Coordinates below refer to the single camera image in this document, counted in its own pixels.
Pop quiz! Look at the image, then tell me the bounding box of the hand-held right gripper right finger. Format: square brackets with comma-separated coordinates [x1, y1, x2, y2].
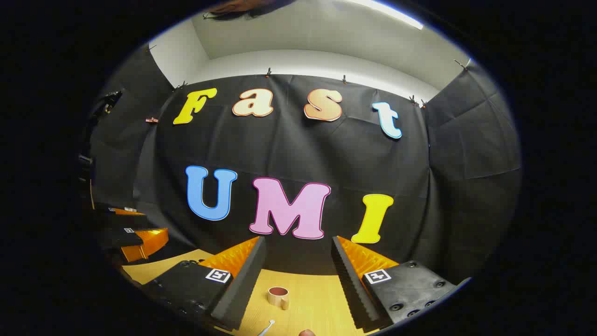
[331, 236, 472, 334]

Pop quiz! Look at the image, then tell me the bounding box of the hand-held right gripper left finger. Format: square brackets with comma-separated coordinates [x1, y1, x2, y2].
[140, 236, 267, 333]

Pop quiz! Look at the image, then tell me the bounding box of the beige cup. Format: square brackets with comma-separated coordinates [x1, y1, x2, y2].
[268, 287, 290, 311]

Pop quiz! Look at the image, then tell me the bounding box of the wooden desktop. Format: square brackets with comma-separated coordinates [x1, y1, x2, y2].
[122, 249, 374, 336]

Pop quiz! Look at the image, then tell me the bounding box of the black backdrop cloth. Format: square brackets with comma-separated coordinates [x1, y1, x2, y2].
[86, 44, 522, 280]

